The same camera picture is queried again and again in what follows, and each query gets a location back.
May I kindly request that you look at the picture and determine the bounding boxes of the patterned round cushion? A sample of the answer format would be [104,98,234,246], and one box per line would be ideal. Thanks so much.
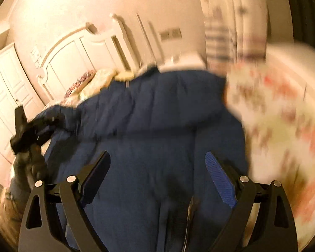
[64,70,96,98]

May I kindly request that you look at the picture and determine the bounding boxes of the nautical striped curtain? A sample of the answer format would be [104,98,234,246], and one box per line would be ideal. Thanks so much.
[200,0,267,71]

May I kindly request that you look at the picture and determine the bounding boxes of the paper notices on wall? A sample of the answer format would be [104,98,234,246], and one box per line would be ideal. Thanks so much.
[30,45,43,69]

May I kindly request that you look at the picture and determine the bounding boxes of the cream floral pillow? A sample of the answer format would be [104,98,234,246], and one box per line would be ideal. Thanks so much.
[79,68,117,101]

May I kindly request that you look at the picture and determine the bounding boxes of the white wardrobe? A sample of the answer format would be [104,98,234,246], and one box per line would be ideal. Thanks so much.
[0,43,44,187]

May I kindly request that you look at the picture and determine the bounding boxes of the white wooden headboard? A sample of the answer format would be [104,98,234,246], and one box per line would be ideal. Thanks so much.
[37,13,140,101]

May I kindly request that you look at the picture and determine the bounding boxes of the wall socket panel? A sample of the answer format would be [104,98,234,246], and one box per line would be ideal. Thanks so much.
[159,27,182,42]

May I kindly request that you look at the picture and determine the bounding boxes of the white nightstand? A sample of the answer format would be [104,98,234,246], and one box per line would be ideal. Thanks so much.
[158,52,206,73]

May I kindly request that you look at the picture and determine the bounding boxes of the yellow pillow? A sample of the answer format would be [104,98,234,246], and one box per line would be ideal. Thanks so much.
[114,71,135,82]

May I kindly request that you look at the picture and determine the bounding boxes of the white floor lamp pole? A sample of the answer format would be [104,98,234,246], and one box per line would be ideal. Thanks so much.
[135,13,157,63]

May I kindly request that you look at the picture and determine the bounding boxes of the floral bed sheet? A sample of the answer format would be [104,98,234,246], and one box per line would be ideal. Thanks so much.
[43,63,315,250]

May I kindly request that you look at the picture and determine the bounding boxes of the black gloved left hand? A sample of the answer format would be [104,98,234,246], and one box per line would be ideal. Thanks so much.
[13,144,47,192]

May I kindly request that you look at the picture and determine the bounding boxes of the navy blue puffer jacket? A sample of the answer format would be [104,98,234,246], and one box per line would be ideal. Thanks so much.
[42,68,248,251]

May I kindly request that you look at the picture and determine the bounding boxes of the white window sill cabinet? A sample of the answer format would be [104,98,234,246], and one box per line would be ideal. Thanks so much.
[266,43,315,101]

